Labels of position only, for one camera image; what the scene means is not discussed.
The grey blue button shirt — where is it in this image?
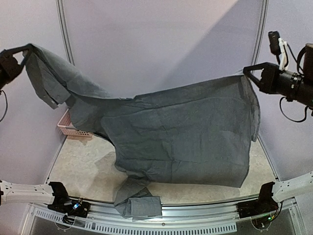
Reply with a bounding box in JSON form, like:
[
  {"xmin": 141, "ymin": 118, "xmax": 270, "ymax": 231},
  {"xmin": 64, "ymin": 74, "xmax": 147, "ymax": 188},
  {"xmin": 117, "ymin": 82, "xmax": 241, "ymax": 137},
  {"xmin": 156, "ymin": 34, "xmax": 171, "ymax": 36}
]
[{"xmin": 25, "ymin": 44, "xmax": 260, "ymax": 218}]

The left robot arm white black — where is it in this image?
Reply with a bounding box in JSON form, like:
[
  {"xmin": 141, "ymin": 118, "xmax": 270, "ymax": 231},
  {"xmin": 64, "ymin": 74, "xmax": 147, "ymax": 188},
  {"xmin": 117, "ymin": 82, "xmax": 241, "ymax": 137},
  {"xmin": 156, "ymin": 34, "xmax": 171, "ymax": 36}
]
[{"xmin": 0, "ymin": 44, "xmax": 73, "ymax": 212}]

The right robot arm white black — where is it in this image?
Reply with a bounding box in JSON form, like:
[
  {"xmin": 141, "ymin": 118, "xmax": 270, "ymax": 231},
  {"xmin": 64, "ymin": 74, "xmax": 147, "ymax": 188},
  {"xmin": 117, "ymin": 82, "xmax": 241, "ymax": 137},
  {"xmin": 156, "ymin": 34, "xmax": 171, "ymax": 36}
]
[{"xmin": 243, "ymin": 43, "xmax": 313, "ymax": 213}]

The pink plastic laundry basket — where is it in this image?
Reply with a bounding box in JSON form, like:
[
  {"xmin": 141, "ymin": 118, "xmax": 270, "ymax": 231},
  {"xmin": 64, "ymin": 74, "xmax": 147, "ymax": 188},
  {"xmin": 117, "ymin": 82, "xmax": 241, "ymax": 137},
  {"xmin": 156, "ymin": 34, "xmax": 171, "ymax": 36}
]
[{"xmin": 57, "ymin": 110, "xmax": 93, "ymax": 141}]

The right aluminium corner post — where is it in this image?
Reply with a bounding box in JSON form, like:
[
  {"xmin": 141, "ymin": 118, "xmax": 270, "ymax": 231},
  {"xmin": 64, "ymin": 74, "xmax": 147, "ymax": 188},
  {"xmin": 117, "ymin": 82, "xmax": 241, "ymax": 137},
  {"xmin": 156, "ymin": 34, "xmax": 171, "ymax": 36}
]
[{"xmin": 251, "ymin": 0, "xmax": 269, "ymax": 65}]

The aluminium corner post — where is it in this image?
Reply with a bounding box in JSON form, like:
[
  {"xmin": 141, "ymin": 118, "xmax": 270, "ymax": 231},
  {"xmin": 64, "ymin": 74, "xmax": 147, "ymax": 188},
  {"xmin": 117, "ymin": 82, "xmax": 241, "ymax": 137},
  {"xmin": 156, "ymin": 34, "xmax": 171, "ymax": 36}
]
[
  {"xmin": 251, "ymin": 0, "xmax": 269, "ymax": 65},
  {"xmin": 56, "ymin": 0, "xmax": 75, "ymax": 65}
]

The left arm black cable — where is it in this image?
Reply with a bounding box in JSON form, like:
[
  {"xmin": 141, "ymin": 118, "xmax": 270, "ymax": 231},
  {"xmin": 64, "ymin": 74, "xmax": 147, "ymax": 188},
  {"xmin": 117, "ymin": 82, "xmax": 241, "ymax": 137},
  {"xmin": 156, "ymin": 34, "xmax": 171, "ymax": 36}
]
[{"xmin": 0, "ymin": 89, "xmax": 8, "ymax": 123}]

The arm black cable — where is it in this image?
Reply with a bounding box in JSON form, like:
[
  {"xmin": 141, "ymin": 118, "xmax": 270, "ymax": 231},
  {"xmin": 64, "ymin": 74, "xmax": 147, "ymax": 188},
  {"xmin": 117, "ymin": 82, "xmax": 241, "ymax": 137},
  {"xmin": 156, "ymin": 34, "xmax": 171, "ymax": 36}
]
[
  {"xmin": 276, "ymin": 43, "xmax": 310, "ymax": 123},
  {"xmin": 0, "ymin": 89, "xmax": 8, "ymax": 123}
]

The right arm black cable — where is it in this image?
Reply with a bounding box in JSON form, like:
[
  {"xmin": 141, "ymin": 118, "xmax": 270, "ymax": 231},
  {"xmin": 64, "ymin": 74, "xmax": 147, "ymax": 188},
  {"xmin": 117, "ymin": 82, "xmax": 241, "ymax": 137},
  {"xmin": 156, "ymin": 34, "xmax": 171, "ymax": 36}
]
[{"xmin": 276, "ymin": 43, "xmax": 310, "ymax": 123}]

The left aluminium corner post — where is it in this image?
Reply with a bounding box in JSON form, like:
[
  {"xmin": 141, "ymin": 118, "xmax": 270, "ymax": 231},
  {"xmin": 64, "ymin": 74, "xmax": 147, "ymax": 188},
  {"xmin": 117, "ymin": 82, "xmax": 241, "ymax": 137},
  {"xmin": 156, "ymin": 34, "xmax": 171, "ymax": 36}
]
[{"xmin": 56, "ymin": 0, "xmax": 75, "ymax": 65}]

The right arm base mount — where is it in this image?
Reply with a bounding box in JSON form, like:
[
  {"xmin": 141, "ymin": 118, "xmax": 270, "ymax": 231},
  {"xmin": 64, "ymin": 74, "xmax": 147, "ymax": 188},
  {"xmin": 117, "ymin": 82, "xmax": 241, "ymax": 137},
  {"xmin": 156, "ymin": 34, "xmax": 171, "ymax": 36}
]
[{"xmin": 236, "ymin": 182, "xmax": 278, "ymax": 218}]

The aluminium front rail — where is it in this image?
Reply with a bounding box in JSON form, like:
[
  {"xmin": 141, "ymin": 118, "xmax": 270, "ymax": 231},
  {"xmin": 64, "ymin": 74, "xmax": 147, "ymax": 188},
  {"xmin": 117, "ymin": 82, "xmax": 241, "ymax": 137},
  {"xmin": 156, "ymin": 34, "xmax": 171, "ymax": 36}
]
[{"xmin": 28, "ymin": 190, "xmax": 298, "ymax": 233}]

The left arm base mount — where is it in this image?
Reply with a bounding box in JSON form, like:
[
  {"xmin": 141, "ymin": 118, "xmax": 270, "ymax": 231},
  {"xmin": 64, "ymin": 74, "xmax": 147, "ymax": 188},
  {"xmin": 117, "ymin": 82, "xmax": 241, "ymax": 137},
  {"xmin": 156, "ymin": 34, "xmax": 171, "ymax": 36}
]
[{"xmin": 47, "ymin": 182, "xmax": 91, "ymax": 218}]

